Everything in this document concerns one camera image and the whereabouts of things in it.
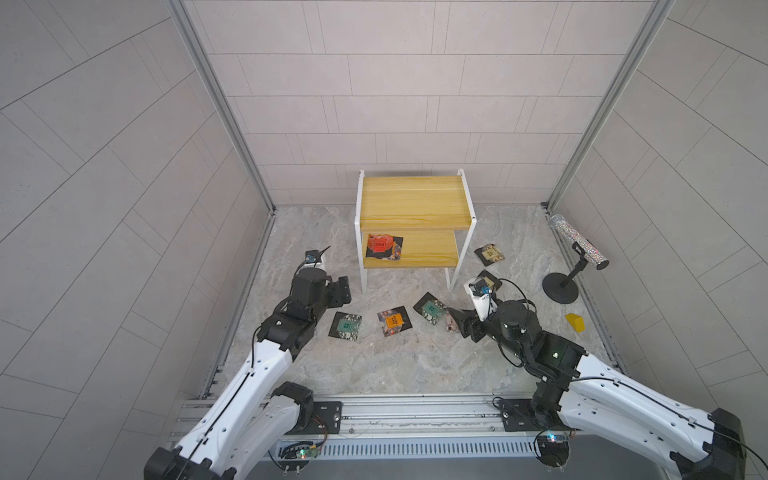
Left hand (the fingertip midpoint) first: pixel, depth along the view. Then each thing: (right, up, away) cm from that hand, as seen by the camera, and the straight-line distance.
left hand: (339, 276), depth 80 cm
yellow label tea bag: (+46, -4, +17) cm, 49 cm away
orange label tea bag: (+15, -14, +7) cm, 22 cm away
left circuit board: (-7, -38, -14) cm, 41 cm away
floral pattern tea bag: (+47, +4, +22) cm, 53 cm away
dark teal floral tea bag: (0, -15, +6) cm, 17 cm away
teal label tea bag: (+26, -11, +10) cm, 30 cm away
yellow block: (+68, -14, +6) cm, 70 cm away
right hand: (+31, -6, -5) cm, 32 cm away
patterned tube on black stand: (+68, -6, +13) cm, 69 cm away
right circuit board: (+52, -38, -12) cm, 65 cm away
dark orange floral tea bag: (+14, +6, +4) cm, 16 cm away
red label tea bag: (+11, +9, +7) cm, 15 cm away
